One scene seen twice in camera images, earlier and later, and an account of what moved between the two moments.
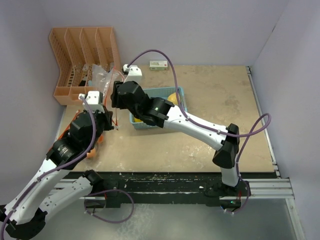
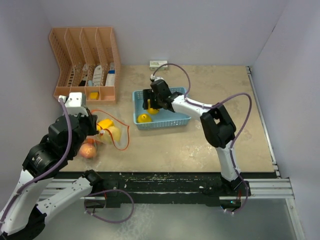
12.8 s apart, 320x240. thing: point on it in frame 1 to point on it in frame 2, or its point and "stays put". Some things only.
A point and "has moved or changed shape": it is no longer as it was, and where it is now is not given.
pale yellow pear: [172, 98] has moved or changed shape
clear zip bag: [103, 79] to [111, 131]
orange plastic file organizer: [76, 50] stays put
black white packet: [85, 67] stays put
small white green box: [158, 65] stays put
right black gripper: [114, 95] to [149, 94]
